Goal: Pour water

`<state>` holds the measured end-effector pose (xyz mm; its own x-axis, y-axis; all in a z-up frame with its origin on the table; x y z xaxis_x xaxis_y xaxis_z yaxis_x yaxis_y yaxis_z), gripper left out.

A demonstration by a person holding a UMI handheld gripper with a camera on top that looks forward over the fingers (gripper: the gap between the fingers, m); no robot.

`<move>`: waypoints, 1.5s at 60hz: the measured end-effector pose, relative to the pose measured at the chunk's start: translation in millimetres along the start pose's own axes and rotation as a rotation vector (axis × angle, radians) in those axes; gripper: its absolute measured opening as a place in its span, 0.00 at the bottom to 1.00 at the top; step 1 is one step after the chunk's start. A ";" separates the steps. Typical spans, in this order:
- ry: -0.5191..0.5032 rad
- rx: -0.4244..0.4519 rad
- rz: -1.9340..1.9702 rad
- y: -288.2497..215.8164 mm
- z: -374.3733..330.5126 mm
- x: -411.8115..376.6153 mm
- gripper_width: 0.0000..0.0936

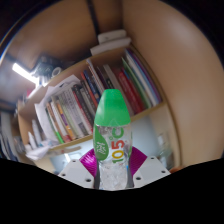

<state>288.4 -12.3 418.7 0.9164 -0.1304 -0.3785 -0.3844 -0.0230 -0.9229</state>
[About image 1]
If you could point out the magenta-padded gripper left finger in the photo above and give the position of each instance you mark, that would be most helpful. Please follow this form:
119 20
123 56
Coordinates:
75 173

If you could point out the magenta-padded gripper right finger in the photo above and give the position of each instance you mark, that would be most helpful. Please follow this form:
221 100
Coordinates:
151 170

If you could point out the clear bottle with green cap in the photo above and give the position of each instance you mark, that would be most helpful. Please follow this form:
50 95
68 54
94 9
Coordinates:
111 111

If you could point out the wooden shelf unit with books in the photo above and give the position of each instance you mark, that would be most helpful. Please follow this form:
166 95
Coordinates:
76 106

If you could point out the ceiling light tube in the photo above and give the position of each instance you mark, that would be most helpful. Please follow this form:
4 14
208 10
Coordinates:
25 73

